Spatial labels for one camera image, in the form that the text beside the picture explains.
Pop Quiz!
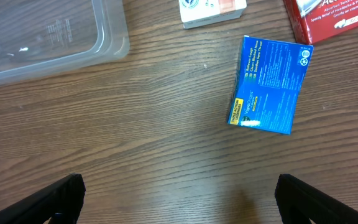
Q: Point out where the white Hansaplast plaster box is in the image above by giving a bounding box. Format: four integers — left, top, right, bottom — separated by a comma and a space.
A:
178, 0, 247, 29

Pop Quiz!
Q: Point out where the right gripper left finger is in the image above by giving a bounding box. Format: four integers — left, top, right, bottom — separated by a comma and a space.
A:
0, 174, 86, 224

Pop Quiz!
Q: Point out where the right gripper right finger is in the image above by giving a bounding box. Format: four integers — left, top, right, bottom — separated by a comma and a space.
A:
275, 174, 358, 224

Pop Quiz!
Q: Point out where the blue VapoDrops lozenge box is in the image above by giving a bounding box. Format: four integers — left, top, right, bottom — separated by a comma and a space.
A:
227, 35, 314, 134

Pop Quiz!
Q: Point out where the red Panadol box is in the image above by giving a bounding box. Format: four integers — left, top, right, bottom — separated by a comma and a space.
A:
283, 0, 358, 45

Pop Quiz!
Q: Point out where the clear plastic container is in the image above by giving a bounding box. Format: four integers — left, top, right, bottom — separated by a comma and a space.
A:
0, 0, 130, 85

